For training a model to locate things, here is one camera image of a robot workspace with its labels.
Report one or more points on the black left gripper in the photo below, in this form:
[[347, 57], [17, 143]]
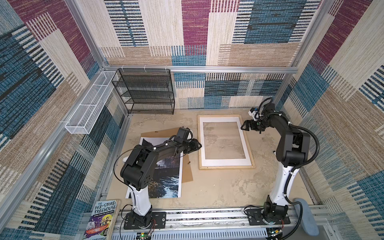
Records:
[[194, 148]]

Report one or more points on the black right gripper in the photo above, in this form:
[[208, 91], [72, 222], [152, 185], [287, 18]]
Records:
[[247, 122]]

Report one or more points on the white bordered dark photo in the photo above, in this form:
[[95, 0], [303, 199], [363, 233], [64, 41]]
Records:
[[167, 178]]

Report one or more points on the white photo mat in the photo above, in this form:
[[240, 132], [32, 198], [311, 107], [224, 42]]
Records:
[[205, 164]]

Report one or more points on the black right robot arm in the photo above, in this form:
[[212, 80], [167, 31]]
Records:
[[297, 147]]

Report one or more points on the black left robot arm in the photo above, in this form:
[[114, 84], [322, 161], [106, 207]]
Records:
[[138, 170]]

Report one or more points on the brown cardboard backing board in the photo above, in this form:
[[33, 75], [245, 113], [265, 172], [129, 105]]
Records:
[[187, 175]]

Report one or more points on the grey blue padded object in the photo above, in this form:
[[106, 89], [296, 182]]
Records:
[[308, 222]]

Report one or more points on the colourful treehouse book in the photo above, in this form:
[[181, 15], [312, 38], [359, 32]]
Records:
[[102, 220]]

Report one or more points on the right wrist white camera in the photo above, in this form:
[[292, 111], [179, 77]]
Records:
[[254, 113]]

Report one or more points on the black wire mesh shelf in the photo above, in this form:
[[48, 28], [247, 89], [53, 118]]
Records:
[[145, 91]]

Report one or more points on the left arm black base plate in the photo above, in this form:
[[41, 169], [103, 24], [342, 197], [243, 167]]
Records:
[[155, 220]]

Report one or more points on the aluminium front rail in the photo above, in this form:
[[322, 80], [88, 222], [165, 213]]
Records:
[[228, 224]]

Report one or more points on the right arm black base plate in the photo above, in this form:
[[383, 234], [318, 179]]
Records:
[[256, 218]]

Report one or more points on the white wire mesh basket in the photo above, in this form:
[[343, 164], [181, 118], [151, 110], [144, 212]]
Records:
[[86, 114]]

